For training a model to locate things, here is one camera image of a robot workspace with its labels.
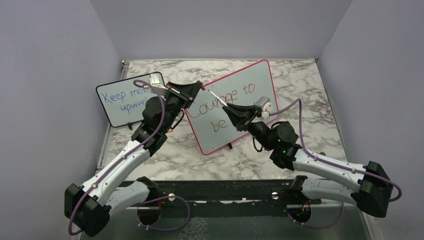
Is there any purple cable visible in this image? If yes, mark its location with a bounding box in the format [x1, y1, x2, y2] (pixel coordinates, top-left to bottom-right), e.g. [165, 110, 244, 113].
[67, 79, 191, 237]
[268, 98, 403, 229]

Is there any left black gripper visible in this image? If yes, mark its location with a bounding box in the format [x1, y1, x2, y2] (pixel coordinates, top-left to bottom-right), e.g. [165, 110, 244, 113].
[161, 82, 203, 132]

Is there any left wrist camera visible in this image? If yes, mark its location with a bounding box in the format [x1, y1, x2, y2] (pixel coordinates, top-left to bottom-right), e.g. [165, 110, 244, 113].
[149, 73, 166, 90]

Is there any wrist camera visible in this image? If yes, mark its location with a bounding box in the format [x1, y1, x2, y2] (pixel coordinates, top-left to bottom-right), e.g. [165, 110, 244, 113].
[255, 96, 274, 121]
[149, 73, 166, 90]

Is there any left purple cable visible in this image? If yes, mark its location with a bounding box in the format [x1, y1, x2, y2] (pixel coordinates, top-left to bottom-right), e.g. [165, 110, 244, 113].
[67, 79, 191, 237]

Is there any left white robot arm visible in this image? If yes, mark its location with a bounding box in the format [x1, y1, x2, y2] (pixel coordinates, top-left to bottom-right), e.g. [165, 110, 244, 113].
[64, 79, 205, 237]

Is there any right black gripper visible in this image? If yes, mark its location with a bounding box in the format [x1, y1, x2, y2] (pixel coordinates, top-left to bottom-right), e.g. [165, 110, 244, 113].
[223, 103, 275, 152]

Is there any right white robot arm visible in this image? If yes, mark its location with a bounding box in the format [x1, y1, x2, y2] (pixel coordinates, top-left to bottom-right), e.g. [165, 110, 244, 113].
[222, 103, 394, 218]

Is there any red framed whiteboard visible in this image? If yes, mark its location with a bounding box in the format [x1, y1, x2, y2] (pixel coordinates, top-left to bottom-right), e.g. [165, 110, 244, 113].
[185, 59, 279, 155]

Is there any black framed written whiteboard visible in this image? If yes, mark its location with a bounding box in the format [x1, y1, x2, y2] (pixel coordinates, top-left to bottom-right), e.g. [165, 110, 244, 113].
[95, 71, 165, 128]

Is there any white marker pen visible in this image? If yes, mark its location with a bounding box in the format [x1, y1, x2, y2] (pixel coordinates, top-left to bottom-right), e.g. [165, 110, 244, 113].
[208, 89, 228, 107]

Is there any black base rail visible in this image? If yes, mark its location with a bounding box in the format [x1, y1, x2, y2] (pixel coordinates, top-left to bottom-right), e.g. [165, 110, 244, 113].
[117, 178, 357, 220]

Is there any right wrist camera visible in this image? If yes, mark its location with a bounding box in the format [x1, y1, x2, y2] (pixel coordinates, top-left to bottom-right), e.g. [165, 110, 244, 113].
[255, 96, 274, 121]

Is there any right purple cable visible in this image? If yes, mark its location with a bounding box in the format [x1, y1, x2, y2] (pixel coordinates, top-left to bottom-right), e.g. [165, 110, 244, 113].
[268, 98, 403, 229]

